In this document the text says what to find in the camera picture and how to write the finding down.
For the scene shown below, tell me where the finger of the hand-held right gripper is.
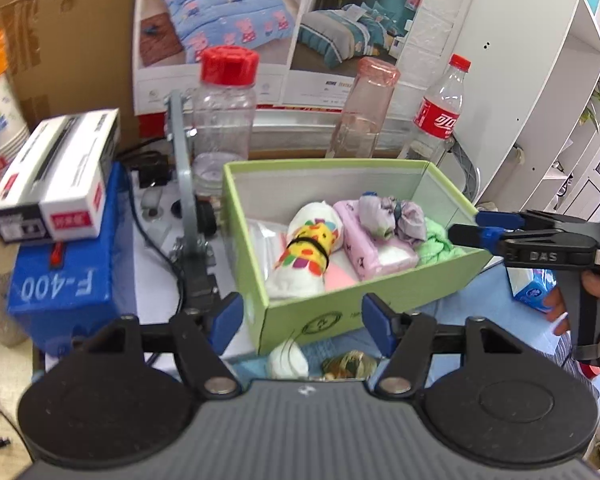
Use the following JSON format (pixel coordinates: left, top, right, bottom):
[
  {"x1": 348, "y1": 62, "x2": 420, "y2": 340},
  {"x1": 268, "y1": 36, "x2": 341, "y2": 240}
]
[
  {"x1": 475, "y1": 208, "x2": 569, "y2": 231},
  {"x1": 447, "y1": 223, "x2": 506, "y2": 257}
]

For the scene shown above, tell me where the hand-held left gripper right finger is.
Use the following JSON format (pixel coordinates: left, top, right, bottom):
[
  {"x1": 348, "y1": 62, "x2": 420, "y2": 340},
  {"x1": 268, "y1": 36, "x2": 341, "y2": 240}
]
[{"x1": 361, "y1": 292, "x2": 518, "y2": 401}]

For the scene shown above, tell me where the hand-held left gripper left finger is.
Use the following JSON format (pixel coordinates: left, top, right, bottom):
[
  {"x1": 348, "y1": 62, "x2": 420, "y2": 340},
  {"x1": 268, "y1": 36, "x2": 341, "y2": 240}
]
[{"x1": 87, "y1": 291, "x2": 244, "y2": 401}]

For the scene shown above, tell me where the green cardboard box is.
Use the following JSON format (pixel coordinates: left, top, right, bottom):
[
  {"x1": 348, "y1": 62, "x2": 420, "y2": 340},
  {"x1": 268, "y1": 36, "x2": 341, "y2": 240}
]
[{"x1": 221, "y1": 158, "x2": 494, "y2": 356}]

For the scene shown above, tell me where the pink sponge block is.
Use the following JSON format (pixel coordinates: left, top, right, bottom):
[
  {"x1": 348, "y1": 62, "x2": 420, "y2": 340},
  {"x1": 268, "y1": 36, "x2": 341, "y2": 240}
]
[{"x1": 324, "y1": 261, "x2": 359, "y2": 292}]

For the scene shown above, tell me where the pink tissue packet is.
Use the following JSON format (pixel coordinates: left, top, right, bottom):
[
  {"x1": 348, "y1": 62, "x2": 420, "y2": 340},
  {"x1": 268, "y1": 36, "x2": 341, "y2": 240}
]
[{"x1": 332, "y1": 199, "x2": 420, "y2": 282}]

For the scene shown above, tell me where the clear zip bag pack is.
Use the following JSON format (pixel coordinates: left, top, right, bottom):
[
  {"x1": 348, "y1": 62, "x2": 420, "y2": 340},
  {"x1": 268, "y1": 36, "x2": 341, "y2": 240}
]
[{"x1": 246, "y1": 217, "x2": 302, "y2": 282}]

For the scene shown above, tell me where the white printed cloth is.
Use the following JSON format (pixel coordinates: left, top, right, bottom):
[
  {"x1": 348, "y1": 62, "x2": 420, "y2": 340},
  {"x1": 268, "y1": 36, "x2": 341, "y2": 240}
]
[{"x1": 266, "y1": 200, "x2": 342, "y2": 302}]

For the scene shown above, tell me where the grey printed cloth bundle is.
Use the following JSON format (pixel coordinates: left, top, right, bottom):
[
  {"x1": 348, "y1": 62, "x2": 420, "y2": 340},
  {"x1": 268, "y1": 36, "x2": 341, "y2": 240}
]
[{"x1": 357, "y1": 192, "x2": 428, "y2": 241}]

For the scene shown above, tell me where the person's right hand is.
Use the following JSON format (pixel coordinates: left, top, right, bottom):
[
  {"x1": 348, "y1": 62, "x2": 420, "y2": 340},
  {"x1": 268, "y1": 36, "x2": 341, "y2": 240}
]
[{"x1": 543, "y1": 268, "x2": 600, "y2": 337}]

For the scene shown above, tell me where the blue tissue pack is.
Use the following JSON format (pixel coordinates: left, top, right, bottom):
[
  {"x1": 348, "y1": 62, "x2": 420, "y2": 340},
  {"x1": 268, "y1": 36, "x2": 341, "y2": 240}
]
[{"x1": 511, "y1": 267, "x2": 562, "y2": 314}]

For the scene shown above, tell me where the brown green patterned cloth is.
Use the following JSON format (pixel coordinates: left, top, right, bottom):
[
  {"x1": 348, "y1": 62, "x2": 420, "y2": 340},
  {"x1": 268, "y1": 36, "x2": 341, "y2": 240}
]
[{"x1": 321, "y1": 349, "x2": 379, "y2": 381}]

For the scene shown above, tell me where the blue printed tablecloth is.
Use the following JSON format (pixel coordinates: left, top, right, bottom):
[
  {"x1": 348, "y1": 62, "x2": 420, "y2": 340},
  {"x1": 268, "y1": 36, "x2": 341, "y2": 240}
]
[{"x1": 229, "y1": 255, "x2": 600, "y2": 463}]

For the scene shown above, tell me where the red label cola bottle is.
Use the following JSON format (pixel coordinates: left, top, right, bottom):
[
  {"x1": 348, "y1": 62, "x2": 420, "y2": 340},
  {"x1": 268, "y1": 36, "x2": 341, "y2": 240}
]
[{"x1": 398, "y1": 53, "x2": 473, "y2": 167}]

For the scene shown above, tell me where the white shelf unit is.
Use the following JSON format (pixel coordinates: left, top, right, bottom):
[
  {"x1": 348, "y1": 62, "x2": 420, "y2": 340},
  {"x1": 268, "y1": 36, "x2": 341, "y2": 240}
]
[{"x1": 447, "y1": 0, "x2": 600, "y2": 222}]

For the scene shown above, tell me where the green potted plant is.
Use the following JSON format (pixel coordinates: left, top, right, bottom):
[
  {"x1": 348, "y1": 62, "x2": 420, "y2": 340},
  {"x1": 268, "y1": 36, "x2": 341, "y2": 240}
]
[{"x1": 577, "y1": 82, "x2": 600, "y2": 132}]

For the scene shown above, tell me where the blue machine box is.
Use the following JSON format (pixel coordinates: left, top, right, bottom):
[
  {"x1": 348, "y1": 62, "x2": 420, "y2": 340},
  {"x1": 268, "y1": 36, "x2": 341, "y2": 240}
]
[{"x1": 7, "y1": 162, "x2": 134, "y2": 357}]

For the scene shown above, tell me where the pink transparent bottle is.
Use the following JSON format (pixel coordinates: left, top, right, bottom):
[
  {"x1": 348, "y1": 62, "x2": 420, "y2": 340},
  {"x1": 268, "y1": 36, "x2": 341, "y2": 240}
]
[{"x1": 324, "y1": 57, "x2": 401, "y2": 160}]

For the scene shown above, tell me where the red cap clear jar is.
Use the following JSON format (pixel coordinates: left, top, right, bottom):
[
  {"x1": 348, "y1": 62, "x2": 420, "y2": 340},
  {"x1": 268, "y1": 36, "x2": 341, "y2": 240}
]
[{"x1": 192, "y1": 45, "x2": 260, "y2": 197}]

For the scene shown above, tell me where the black and white carton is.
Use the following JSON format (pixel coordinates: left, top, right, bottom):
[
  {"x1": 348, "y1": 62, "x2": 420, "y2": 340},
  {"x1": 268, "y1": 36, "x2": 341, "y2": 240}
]
[{"x1": 0, "y1": 108, "x2": 122, "y2": 245}]

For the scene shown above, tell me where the brown cardboard sheet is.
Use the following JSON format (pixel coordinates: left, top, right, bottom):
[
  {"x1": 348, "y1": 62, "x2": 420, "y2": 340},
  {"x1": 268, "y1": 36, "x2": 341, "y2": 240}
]
[{"x1": 0, "y1": 0, "x2": 147, "y2": 162}]

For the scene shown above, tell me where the grey metal bracket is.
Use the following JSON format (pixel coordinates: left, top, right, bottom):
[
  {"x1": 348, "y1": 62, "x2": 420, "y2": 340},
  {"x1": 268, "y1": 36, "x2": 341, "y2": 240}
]
[
  {"x1": 444, "y1": 135, "x2": 483, "y2": 197},
  {"x1": 165, "y1": 88, "x2": 219, "y2": 312}
]

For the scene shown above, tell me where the black machine cable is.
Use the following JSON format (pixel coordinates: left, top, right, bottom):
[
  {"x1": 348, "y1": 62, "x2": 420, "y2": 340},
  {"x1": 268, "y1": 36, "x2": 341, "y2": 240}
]
[{"x1": 114, "y1": 139, "x2": 192, "y2": 312}]

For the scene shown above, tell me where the wall poster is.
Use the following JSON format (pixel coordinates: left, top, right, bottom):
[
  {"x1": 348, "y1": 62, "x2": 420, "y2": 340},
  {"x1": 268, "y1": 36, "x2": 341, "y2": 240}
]
[{"x1": 132, "y1": 0, "x2": 434, "y2": 117}]

